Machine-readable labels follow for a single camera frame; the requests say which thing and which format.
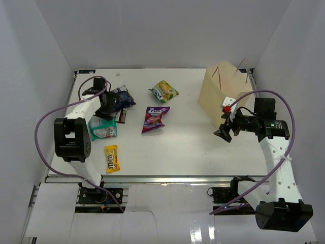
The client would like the teal snack packet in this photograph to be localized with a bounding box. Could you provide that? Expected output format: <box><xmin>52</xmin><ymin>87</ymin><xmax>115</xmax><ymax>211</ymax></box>
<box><xmin>88</xmin><ymin>116</ymin><xmax>118</xmax><ymax>141</ymax></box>

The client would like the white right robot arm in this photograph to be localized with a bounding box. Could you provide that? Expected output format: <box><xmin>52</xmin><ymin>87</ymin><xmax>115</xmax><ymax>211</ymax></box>
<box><xmin>214</xmin><ymin>97</ymin><xmax>313</xmax><ymax>232</ymax></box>

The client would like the brown chocolate bar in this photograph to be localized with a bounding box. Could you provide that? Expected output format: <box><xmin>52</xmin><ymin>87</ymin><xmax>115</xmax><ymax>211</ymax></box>
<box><xmin>115</xmin><ymin>108</ymin><xmax>127</xmax><ymax>124</ymax></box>

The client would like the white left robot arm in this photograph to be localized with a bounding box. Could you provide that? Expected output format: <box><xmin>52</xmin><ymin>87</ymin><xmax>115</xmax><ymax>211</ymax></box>
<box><xmin>54</xmin><ymin>76</ymin><xmax>117</xmax><ymax>203</ymax></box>

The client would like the brown paper bag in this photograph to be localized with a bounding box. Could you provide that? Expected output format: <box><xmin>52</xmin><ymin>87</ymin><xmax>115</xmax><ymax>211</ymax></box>
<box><xmin>198</xmin><ymin>60</ymin><xmax>253</xmax><ymax>129</ymax></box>

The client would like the yellow M&M's packet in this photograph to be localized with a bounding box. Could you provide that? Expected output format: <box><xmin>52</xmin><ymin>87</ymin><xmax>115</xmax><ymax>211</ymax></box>
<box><xmin>104</xmin><ymin>145</ymin><xmax>120</xmax><ymax>173</ymax></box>

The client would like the aluminium front rail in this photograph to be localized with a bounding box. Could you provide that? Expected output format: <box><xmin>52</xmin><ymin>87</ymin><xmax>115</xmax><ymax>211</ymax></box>
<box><xmin>45</xmin><ymin>174</ymin><xmax>239</xmax><ymax>184</ymax></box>

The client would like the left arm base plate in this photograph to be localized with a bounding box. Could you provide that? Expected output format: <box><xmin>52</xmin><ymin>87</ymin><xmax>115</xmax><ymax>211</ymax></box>
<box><xmin>75</xmin><ymin>188</ymin><xmax>122</xmax><ymax>214</ymax></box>

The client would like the green yellow Fox's candy bag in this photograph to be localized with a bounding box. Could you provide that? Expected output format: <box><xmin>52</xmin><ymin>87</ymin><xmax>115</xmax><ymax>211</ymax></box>
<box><xmin>149</xmin><ymin>80</ymin><xmax>179</xmax><ymax>103</ymax></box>

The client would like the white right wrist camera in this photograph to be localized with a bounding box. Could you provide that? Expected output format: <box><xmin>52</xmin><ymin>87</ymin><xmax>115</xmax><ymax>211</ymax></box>
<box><xmin>221</xmin><ymin>97</ymin><xmax>238</xmax><ymax>120</ymax></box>

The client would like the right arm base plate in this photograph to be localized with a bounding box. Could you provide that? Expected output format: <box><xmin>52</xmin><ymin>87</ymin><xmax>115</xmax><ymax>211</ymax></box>
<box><xmin>207</xmin><ymin>187</ymin><xmax>254</xmax><ymax>212</ymax></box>

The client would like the purple Fox's cherry candy bag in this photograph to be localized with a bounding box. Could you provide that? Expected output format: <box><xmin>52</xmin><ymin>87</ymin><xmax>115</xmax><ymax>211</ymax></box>
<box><xmin>141</xmin><ymin>106</ymin><xmax>170</xmax><ymax>134</ymax></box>

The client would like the dark blue snack bag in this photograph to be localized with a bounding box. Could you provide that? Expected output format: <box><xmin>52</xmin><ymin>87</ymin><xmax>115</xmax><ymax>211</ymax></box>
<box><xmin>111</xmin><ymin>85</ymin><xmax>136</xmax><ymax>111</ymax></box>

